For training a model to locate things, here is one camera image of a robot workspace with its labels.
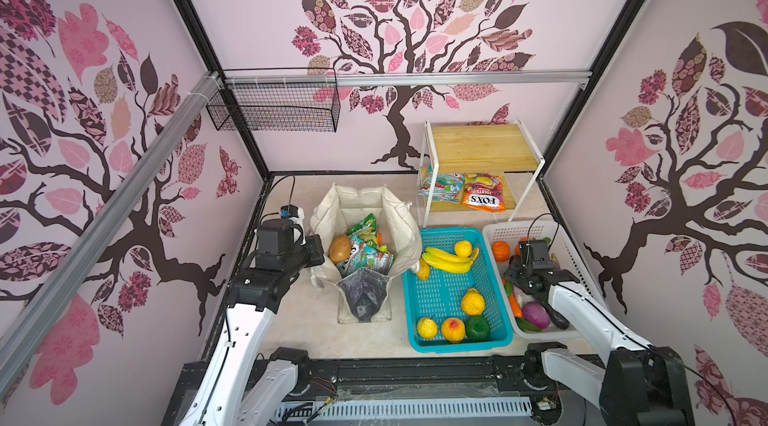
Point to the green mint candy bag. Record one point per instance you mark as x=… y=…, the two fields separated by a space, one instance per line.
x=447 y=187

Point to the aluminium frame rail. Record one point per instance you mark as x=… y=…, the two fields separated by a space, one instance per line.
x=31 y=327
x=422 y=79

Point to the teal candy bag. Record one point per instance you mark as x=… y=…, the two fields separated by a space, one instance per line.
x=365 y=256

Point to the green avocado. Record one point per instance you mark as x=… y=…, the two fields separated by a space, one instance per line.
x=477 y=328

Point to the yellow-orange wrinkled fruit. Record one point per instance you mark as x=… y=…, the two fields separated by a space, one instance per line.
x=424 y=270

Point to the white cable duct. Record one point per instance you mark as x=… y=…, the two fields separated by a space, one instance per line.
x=356 y=411

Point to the aluminium frame rail left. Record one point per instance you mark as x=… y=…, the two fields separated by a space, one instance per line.
x=31 y=327

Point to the black wire basket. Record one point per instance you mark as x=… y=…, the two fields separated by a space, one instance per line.
x=277 y=99

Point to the orange Fox's candy bag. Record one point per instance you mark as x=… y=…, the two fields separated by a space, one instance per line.
x=483 y=191

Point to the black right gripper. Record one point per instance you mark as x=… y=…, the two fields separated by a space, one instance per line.
x=509 y=273

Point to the brown potato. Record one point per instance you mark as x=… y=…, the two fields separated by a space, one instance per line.
x=340 y=249

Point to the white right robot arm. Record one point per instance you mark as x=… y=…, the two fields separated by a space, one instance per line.
x=635 y=383

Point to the dark purple eggplant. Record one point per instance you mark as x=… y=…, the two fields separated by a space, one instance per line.
x=557 y=318

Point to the white wooden shelf rack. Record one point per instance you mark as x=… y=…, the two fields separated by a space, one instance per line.
x=505 y=150

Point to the yellow-green candy bag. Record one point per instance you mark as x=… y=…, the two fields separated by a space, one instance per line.
x=366 y=230

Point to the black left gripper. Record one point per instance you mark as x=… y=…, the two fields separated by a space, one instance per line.
x=313 y=242

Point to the yellow lemon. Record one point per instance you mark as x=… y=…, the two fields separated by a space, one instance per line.
x=463 y=249

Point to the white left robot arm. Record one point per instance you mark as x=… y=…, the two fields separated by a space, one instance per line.
x=282 y=251

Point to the orange carrot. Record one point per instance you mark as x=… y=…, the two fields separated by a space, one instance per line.
x=515 y=306

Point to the yellow pear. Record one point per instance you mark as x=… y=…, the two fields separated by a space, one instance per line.
x=427 y=328

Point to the beige canvas tote bag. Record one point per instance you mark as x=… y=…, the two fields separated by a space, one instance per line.
x=364 y=295

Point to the aluminium frame rail back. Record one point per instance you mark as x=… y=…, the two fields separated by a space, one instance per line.
x=422 y=79

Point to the purple round eggplant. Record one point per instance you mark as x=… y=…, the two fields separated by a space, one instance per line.
x=536 y=316

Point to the white plastic basket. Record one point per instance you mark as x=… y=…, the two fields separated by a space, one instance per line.
x=567 y=255

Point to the teal plastic basket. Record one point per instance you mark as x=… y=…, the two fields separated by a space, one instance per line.
x=439 y=297

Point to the orange pumpkin left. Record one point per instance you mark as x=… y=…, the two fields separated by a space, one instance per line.
x=501 y=251

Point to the yellow bumpy fruit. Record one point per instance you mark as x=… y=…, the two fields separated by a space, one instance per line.
x=473 y=303

